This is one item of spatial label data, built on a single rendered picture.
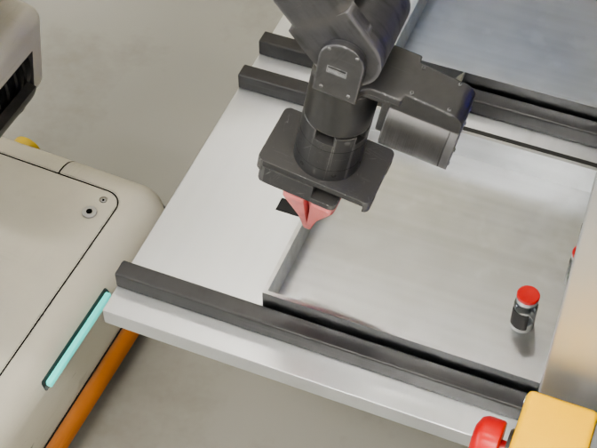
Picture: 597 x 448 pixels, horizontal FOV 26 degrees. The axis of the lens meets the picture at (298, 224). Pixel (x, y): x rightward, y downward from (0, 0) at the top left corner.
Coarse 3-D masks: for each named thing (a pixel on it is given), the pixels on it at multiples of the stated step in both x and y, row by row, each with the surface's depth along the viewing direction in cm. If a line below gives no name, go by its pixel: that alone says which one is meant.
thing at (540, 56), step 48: (432, 0) 146; (480, 0) 146; (528, 0) 146; (576, 0) 146; (432, 48) 141; (480, 48) 141; (528, 48) 141; (576, 48) 141; (528, 96) 133; (576, 96) 137
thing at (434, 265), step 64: (384, 192) 128; (448, 192) 128; (512, 192) 128; (576, 192) 128; (320, 256) 123; (384, 256) 123; (448, 256) 123; (512, 256) 123; (320, 320) 116; (384, 320) 118; (448, 320) 118; (512, 384) 112
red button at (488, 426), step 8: (488, 416) 97; (480, 424) 96; (488, 424) 96; (496, 424) 96; (504, 424) 96; (480, 432) 96; (488, 432) 96; (496, 432) 96; (504, 432) 97; (472, 440) 96; (480, 440) 95; (488, 440) 95; (496, 440) 95; (504, 440) 97
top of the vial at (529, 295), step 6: (522, 288) 115; (528, 288) 115; (534, 288) 115; (516, 294) 115; (522, 294) 114; (528, 294) 114; (534, 294) 114; (522, 300) 114; (528, 300) 114; (534, 300) 114
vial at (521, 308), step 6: (516, 300) 115; (516, 306) 115; (522, 306) 114; (528, 306) 114; (534, 306) 114; (522, 312) 115; (528, 312) 115; (534, 312) 115; (510, 318) 118; (534, 318) 116; (510, 324) 118; (528, 324) 116; (516, 330) 117; (528, 330) 117
